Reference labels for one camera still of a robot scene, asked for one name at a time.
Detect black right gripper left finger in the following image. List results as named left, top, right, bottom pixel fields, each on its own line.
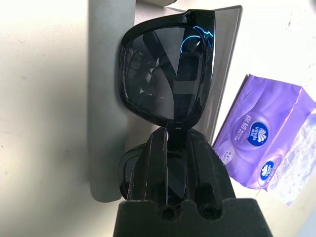
left=126, top=127, right=169, bottom=208

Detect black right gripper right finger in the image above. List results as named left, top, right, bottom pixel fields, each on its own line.
left=189, top=130, right=237, bottom=205

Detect black sunglasses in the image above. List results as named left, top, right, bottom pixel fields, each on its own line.
left=118, top=9, right=218, bottom=205

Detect grey glasses case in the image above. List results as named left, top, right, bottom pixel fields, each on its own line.
left=85, top=0, right=244, bottom=203

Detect purple tissue pack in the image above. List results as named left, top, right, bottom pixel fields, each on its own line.
left=212, top=73, right=316, bottom=206

